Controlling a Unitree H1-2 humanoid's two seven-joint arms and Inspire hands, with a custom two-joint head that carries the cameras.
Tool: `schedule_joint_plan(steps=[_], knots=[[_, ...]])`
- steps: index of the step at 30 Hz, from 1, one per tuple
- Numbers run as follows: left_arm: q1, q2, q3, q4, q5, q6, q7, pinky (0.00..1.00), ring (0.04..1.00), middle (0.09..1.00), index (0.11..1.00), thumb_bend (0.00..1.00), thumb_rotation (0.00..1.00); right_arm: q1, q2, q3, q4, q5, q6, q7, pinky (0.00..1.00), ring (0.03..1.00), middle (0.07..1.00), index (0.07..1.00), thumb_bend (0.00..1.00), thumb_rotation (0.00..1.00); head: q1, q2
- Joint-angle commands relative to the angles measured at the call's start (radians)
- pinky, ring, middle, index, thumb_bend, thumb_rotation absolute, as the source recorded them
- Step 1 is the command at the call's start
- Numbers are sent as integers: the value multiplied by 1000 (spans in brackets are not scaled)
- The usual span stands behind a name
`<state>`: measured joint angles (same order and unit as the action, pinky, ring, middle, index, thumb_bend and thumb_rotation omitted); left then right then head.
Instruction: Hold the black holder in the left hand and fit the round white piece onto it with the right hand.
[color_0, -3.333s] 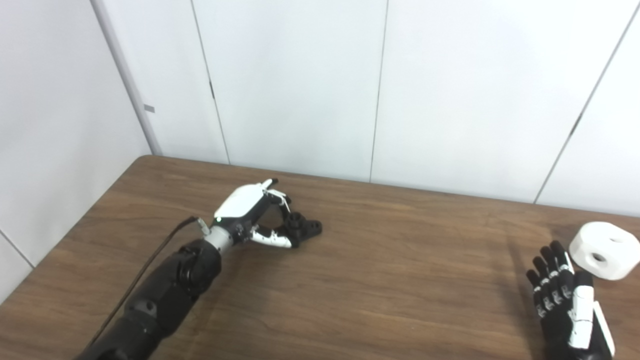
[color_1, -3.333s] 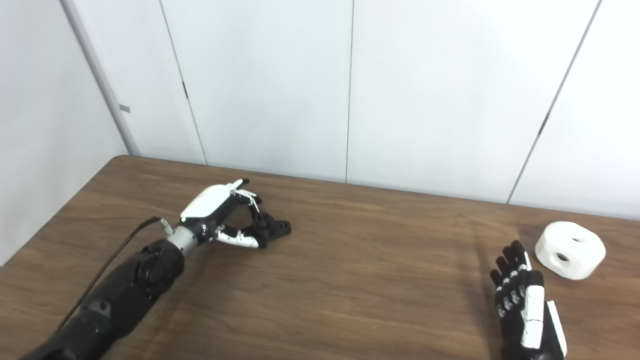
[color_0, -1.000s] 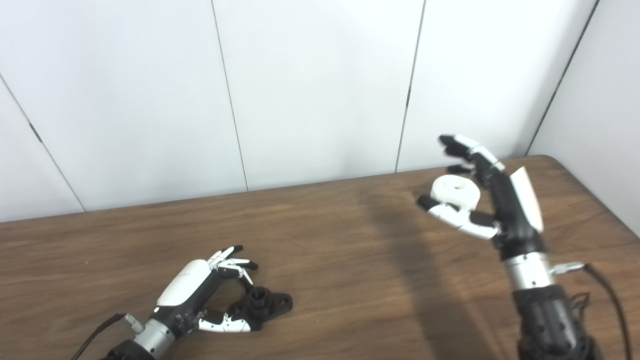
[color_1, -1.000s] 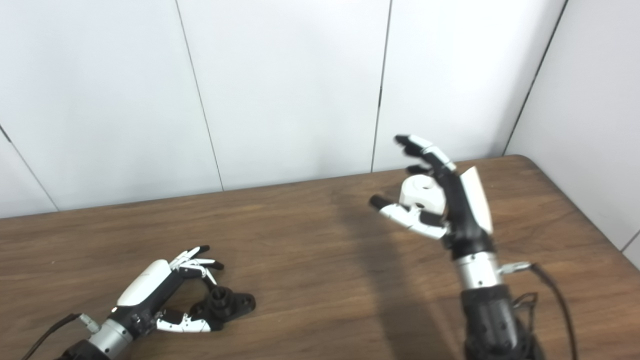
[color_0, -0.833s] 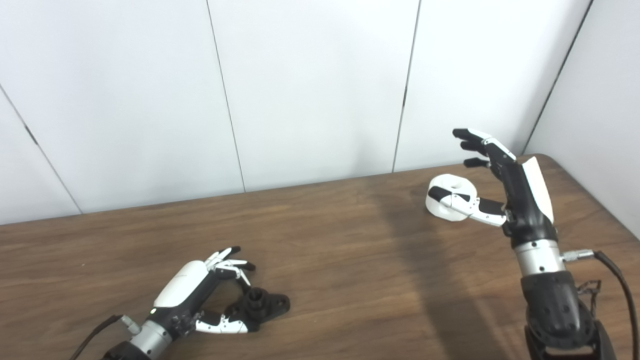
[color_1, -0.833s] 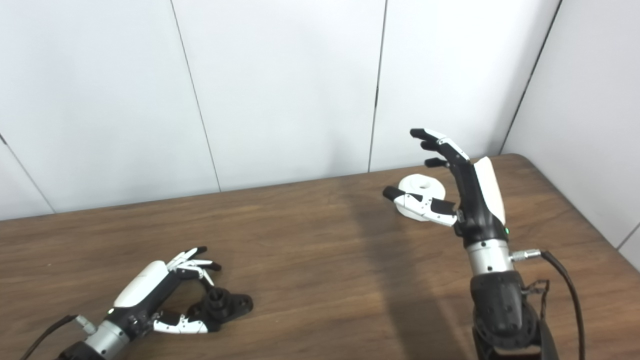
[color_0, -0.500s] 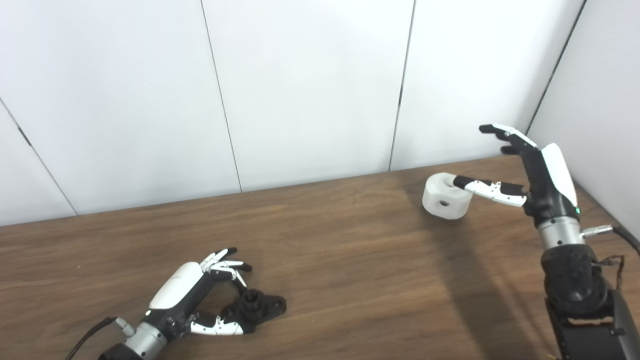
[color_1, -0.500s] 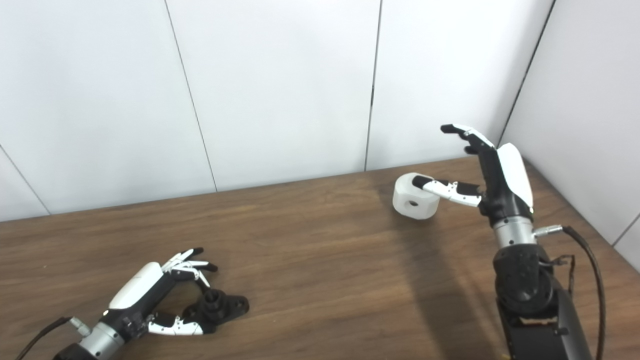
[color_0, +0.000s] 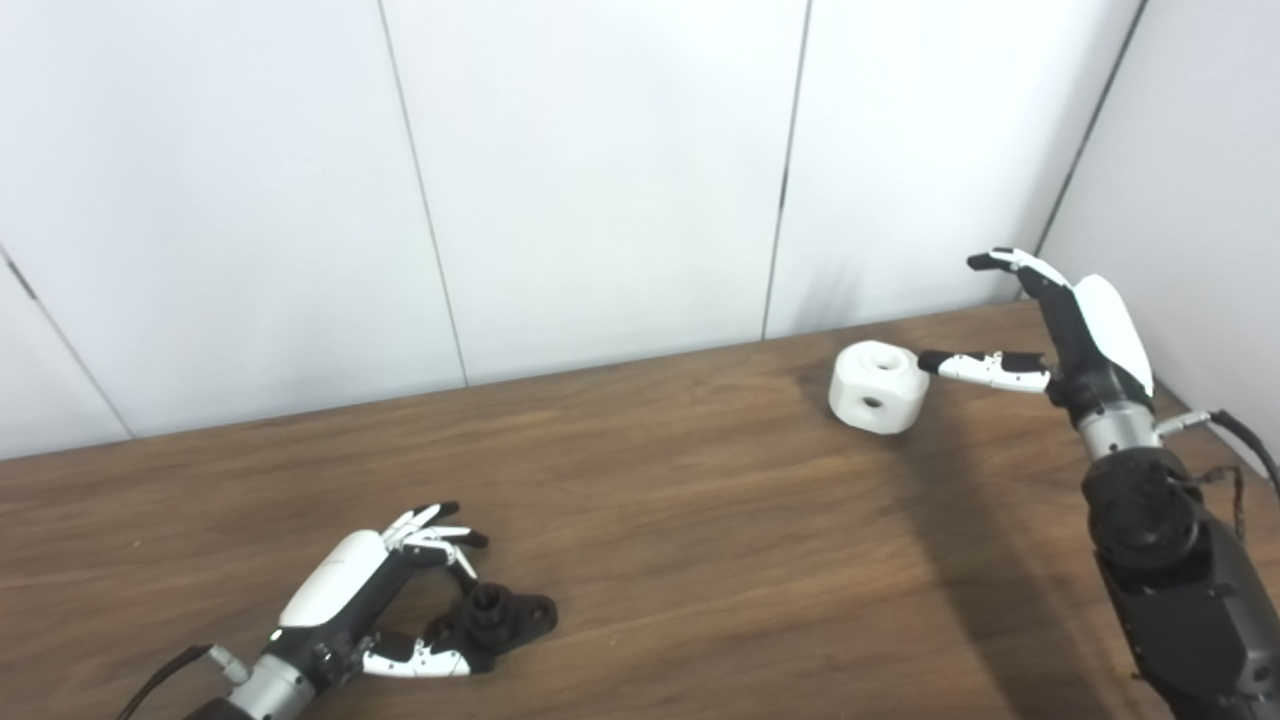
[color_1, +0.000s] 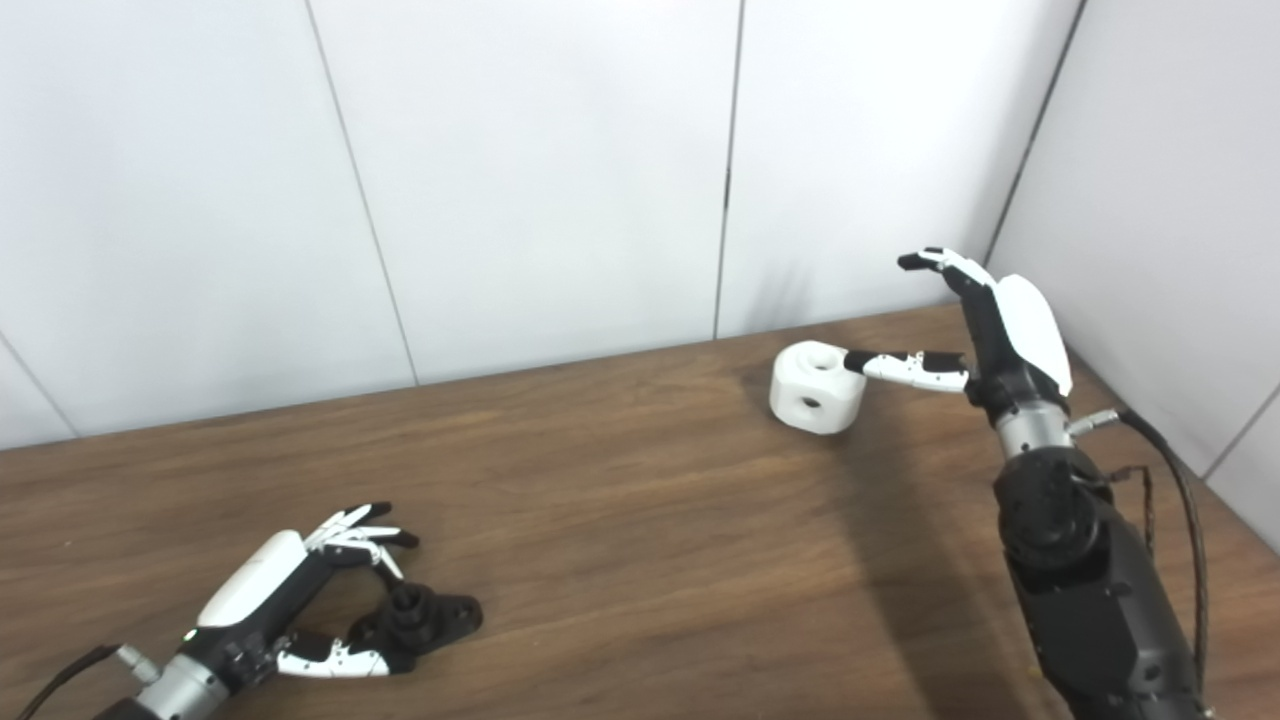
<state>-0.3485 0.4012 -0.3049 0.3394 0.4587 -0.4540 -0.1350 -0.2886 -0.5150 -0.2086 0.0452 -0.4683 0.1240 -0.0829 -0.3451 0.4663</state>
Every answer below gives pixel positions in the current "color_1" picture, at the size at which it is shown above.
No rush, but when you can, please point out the black flanged holder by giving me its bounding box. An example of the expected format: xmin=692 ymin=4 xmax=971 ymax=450
xmin=347 ymin=582 xmax=484 ymax=673

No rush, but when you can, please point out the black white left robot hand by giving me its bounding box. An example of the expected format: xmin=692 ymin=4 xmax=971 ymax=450
xmin=180 ymin=502 xmax=421 ymax=691

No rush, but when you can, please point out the thin black arm wire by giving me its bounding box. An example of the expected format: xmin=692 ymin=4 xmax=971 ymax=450
xmin=1108 ymin=464 xmax=1154 ymax=561

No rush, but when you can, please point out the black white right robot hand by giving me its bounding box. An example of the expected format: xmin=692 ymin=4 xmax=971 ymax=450
xmin=843 ymin=247 xmax=1074 ymax=421

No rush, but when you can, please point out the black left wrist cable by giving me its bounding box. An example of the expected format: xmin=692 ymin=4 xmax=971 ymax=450
xmin=15 ymin=643 xmax=161 ymax=720

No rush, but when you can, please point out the round white plastic piece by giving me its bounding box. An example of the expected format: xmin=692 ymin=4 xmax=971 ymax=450
xmin=769 ymin=341 xmax=867 ymax=435

